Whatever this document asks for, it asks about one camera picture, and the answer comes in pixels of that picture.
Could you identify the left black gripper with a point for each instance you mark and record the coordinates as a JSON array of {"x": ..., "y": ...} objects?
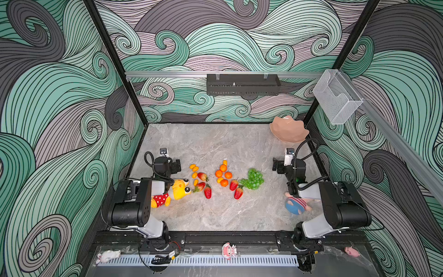
[{"x": 175, "y": 166}]

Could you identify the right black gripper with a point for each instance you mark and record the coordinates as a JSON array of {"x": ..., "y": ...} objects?
[{"x": 277, "y": 165}]

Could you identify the green fake grape bunch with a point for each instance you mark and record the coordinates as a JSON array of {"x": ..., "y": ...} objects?
[{"x": 254, "y": 179}]

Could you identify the pink scalloped fruit bowl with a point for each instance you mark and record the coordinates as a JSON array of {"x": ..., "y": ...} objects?
[{"x": 288, "y": 130}]

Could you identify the red fake strawberry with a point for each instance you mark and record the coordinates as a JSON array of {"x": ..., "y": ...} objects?
[
  {"x": 233, "y": 185},
  {"x": 208, "y": 192},
  {"x": 238, "y": 193}
]

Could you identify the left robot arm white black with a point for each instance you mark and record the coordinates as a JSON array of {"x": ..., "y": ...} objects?
[{"x": 134, "y": 199}]

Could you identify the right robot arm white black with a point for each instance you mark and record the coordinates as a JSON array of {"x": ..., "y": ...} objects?
[{"x": 343, "y": 207}]

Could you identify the pale fake strawberry upper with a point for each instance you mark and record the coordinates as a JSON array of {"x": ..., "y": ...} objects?
[{"x": 203, "y": 177}]

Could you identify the pale fake strawberry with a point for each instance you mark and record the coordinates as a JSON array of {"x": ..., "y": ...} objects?
[
  {"x": 199, "y": 187},
  {"x": 203, "y": 177}
]

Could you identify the pale fake strawberry lower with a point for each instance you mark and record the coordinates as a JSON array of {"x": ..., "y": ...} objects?
[{"x": 199, "y": 187}]

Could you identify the orange fake tangerine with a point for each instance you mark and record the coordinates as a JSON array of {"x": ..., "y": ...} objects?
[
  {"x": 228, "y": 175},
  {"x": 219, "y": 173},
  {"x": 224, "y": 183},
  {"x": 223, "y": 168}
]

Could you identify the pink boy plush doll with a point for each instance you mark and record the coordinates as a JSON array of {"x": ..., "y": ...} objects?
[{"x": 296, "y": 205}]

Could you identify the pink pig figurine right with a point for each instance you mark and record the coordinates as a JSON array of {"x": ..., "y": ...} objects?
[{"x": 352, "y": 252}]

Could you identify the pink pig figurine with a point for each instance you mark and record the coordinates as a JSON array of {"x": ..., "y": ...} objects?
[
  {"x": 229, "y": 251},
  {"x": 352, "y": 252}
]

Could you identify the pink pig figurine centre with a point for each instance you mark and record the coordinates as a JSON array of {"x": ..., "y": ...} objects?
[{"x": 229, "y": 251}]

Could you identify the white rabbit figurine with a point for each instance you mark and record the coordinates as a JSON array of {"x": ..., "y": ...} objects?
[{"x": 108, "y": 255}]

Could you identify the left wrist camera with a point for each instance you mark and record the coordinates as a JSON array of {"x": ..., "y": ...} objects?
[{"x": 164, "y": 153}]

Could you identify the clear acrylic wall box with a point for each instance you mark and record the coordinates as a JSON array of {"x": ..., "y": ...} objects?
[{"x": 338, "y": 97}]

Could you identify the white slotted cable duct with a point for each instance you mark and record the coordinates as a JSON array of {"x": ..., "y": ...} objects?
[{"x": 207, "y": 260}]

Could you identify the black wall tray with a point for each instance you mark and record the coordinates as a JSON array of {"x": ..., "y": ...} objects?
[{"x": 243, "y": 85}]

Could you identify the aluminium rail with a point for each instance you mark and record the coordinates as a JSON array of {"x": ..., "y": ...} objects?
[{"x": 202, "y": 74}]

